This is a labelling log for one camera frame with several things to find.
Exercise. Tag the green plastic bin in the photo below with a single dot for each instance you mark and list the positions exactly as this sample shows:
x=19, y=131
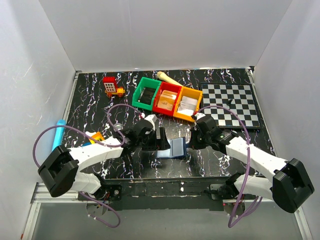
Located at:
x=145, y=93

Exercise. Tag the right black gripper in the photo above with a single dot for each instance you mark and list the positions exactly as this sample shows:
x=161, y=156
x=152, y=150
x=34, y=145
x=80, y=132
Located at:
x=193, y=143

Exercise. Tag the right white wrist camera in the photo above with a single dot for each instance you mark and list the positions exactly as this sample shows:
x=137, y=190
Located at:
x=198, y=117

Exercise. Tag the green yellow toy block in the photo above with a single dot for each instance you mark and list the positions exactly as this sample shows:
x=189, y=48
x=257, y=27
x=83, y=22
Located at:
x=95, y=135

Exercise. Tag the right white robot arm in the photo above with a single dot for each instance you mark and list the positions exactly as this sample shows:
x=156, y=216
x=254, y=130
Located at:
x=286, y=182

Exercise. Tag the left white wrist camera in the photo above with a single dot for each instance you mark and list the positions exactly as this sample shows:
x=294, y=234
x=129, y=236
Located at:
x=152, y=118

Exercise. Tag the cream wooden pestle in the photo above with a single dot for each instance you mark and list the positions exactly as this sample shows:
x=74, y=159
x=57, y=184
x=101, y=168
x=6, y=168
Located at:
x=165, y=78

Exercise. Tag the navy blue card holder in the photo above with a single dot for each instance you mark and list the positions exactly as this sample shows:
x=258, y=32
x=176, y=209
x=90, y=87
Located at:
x=167, y=154

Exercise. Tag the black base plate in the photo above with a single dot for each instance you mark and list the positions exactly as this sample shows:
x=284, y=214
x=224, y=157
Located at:
x=161, y=193

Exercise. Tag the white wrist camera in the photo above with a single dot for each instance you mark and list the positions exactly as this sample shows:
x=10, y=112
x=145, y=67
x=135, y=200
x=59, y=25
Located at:
x=152, y=118
x=198, y=117

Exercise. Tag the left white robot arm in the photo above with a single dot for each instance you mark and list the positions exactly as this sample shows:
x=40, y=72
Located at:
x=62, y=171

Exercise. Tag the red toy block truck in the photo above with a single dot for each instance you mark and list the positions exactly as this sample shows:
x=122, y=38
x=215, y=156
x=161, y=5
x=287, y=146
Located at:
x=111, y=87

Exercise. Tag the red plastic bin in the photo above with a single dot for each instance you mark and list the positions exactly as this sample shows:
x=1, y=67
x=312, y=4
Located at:
x=166, y=99

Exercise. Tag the white gold VIP card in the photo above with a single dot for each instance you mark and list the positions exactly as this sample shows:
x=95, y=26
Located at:
x=187, y=103

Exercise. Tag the black white chessboard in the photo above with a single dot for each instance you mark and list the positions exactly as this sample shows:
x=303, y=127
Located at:
x=243, y=110

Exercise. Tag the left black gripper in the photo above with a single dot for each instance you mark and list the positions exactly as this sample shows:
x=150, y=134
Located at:
x=158, y=144

